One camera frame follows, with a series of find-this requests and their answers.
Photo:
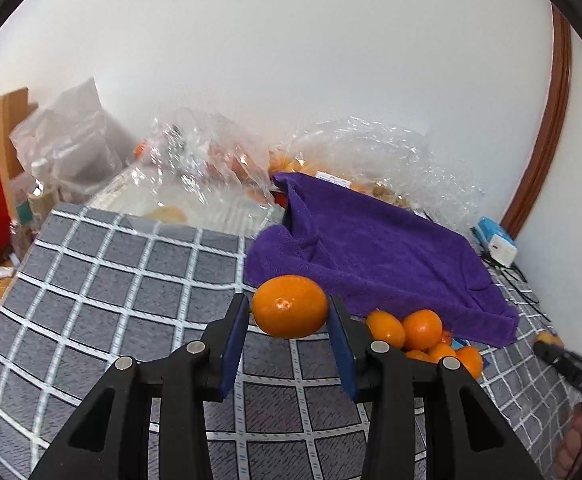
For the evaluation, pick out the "grey checked blanket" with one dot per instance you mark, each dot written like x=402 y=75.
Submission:
x=121 y=285

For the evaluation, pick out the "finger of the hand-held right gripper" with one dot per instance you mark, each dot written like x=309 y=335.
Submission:
x=553 y=357

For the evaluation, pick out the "person's right hand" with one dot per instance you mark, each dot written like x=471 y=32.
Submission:
x=568 y=445

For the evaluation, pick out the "frosted white plastic bag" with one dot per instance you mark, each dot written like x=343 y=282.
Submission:
x=71 y=135

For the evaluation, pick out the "crumpled clear plastic bag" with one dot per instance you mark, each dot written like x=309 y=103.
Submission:
x=201 y=160

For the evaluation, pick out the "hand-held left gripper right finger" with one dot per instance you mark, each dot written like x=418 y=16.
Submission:
x=343 y=355

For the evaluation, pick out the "brown cardboard box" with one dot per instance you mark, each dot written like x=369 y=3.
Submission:
x=11 y=105

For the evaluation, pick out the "orange mandarin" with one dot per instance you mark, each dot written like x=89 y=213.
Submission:
x=443 y=351
x=547 y=336
x=417 y=355
x=386 y=327
x=471 y=362
x=291 y=307
x=422 y=329

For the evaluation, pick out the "blue and white tissue pack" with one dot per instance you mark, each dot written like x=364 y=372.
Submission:
x=501 y=250

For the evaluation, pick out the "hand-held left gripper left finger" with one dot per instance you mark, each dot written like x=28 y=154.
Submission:
x=233 y=350

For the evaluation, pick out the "brown door frame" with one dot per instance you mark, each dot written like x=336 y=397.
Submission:
x=546 y=135

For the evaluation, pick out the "purple towel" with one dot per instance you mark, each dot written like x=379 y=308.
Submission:
x=381 y=260

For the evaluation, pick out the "clear plastic bag of oranges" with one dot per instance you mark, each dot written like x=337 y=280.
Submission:
x=371 y=150

